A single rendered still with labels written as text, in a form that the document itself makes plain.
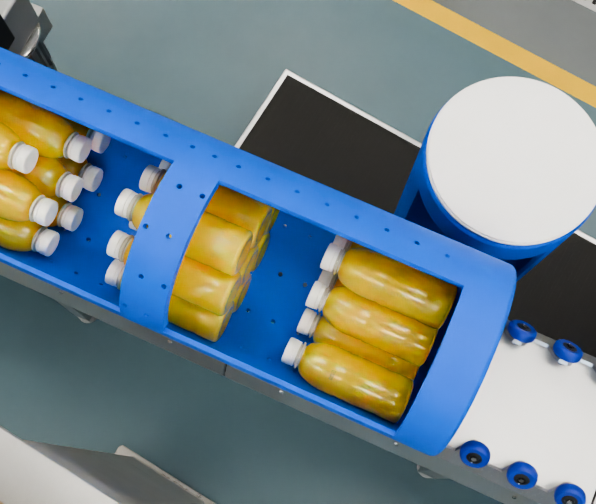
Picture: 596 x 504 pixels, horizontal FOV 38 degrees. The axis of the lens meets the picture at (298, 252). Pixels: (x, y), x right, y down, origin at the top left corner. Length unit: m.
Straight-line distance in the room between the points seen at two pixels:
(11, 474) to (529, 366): 0.78
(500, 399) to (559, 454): 0.12
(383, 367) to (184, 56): 1.54
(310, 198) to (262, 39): 1.50
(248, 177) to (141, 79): 1.47
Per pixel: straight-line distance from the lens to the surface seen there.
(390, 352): 1.22
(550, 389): 1.41
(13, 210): 1.27
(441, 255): 1.12
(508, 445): 1.38
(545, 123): 1.40
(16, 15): 1.74
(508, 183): 1.35
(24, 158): 1.24
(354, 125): 2.31
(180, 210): 1.09
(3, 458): 1.17
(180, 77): 2.55
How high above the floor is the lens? 2.27
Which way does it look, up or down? 75 degrees down
